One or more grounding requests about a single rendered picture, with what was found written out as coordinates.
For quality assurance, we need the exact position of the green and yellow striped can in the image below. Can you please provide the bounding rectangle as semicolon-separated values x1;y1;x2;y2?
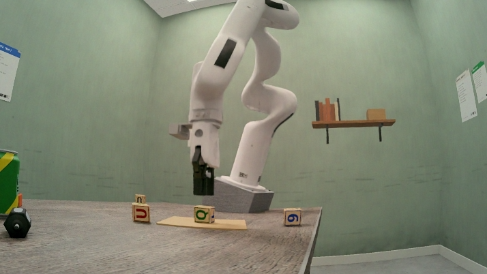
0;149;20;219

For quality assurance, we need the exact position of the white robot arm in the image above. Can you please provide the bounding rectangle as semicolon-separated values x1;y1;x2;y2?
168;0;299;192

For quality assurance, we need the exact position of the beige mat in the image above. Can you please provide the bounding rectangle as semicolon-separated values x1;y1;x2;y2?
156;216;247;230

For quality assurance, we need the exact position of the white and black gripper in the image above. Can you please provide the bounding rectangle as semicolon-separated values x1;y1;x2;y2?
190;121;221;195

